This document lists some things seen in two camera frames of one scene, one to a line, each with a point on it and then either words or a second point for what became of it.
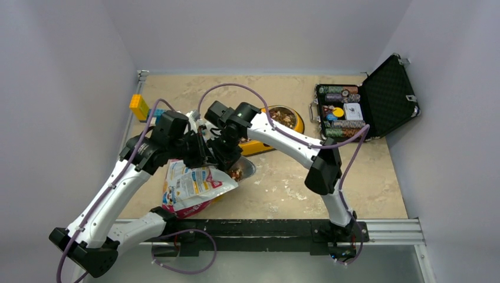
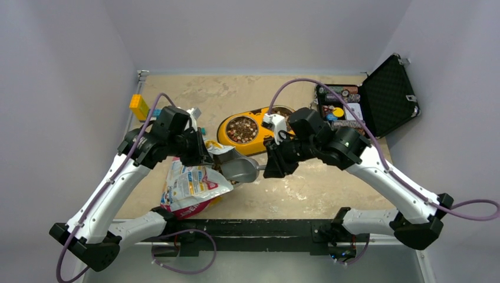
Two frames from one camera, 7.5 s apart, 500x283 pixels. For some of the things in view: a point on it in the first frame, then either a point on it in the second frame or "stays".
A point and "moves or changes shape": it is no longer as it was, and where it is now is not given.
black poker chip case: x=381 y=101 stays
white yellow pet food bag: x=188 y=190 stays
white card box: x=352 y=111 stays
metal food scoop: x=242 y=169 moves or changes shape
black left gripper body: x=193 y=153 stays
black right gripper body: x=225 y=148 → x=288 y=154
